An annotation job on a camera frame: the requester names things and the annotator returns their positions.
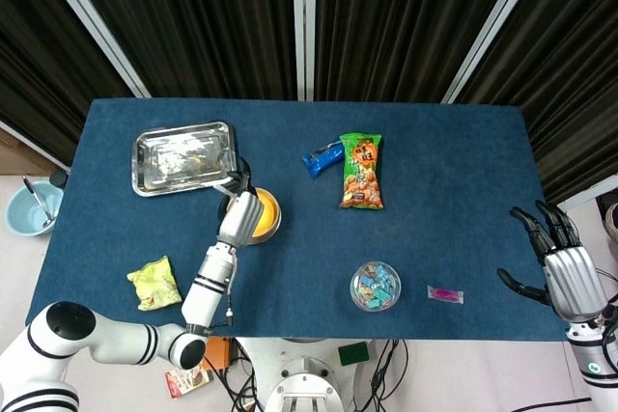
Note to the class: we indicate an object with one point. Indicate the orange device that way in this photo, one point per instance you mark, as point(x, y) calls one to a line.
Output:
point(219, 356)

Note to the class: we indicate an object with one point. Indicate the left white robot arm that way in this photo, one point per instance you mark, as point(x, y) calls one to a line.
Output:
point(212, 282)

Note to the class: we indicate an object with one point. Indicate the pink sachet in clear wrapper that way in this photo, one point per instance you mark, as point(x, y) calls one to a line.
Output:
point(445, 294)

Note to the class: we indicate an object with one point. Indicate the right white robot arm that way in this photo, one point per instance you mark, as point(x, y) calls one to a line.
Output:
point(596, 373)

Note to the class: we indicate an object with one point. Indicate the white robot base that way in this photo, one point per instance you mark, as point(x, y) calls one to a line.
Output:
point(304, 383)

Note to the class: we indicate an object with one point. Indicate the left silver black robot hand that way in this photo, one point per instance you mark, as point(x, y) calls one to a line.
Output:
point(241, 221)

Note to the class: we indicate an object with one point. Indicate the blue snack packet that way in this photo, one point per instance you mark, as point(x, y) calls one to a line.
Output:
point(323, 161)

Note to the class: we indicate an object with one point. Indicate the clear bowl of candies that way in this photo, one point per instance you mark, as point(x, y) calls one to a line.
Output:
point(375, 286)

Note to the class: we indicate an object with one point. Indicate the black pleated curtain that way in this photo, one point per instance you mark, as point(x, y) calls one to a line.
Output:
point(570, 69)
point(38, 69)
point(193, 21)
point(405, 21)

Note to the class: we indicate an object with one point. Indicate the orange bowl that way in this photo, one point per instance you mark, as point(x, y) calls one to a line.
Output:
point(274, 232)

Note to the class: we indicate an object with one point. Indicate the yellow-green crumpled snack bag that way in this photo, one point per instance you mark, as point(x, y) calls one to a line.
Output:
point(154, 284)

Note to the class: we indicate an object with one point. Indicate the dark green block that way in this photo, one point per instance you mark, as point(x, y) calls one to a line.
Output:
point(353, 353)

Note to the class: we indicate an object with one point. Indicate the silver metal tray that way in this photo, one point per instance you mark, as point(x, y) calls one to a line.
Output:
point(169, 161)

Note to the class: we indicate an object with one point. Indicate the white frame post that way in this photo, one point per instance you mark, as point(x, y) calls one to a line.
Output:
point(304, 21)
point(92, 21)
point(497, 21)

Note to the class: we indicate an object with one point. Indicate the green orange snack bag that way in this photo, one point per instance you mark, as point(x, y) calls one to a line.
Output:
point(362, 175)

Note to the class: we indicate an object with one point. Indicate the black round object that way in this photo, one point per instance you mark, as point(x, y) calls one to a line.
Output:
point(59, 179)

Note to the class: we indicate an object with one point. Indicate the small printed food packet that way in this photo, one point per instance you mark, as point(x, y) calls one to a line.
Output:
point(187, 380)

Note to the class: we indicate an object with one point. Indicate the blue table cloth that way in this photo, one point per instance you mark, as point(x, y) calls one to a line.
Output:
point(314, 248)

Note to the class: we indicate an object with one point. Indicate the light blue plastic bowl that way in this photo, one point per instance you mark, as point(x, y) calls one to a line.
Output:
point(24, 214)

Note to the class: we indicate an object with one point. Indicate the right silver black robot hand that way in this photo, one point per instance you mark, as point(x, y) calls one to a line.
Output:
point(574, 286)

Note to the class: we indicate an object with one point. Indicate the beige bowl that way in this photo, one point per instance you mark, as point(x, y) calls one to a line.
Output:
point(269, 214)

